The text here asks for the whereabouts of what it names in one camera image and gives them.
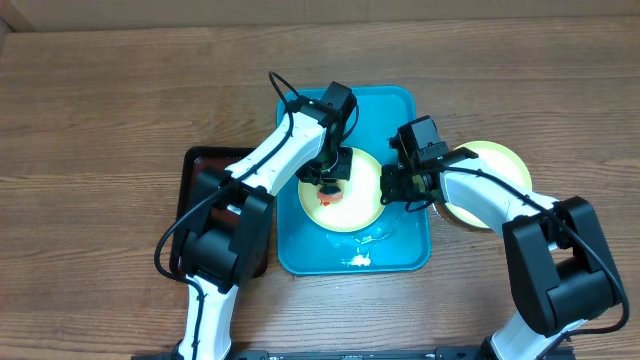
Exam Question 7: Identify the green and red sponge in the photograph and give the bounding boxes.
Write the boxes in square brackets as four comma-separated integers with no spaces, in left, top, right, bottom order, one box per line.
[317,184,344,206]

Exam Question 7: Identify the yellow plate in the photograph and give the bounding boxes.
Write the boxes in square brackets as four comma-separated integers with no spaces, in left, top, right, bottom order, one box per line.
[298,148,384,232]
[433,140,533,231]

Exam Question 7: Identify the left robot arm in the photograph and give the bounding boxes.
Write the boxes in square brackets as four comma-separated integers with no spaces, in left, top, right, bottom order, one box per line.
[161,96,358,359]

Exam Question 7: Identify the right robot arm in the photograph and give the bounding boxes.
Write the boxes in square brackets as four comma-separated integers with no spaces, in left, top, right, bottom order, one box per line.
[380,148,630,359]

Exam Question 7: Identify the teal plastic tray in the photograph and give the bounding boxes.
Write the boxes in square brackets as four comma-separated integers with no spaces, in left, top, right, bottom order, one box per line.
[276,85,431,275]

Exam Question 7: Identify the black tray with red water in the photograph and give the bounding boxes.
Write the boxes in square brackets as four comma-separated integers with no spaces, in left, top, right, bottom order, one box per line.
[169,146,270,278]

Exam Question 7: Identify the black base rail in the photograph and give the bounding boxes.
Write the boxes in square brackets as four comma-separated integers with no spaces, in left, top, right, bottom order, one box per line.
[130,342,576,360]

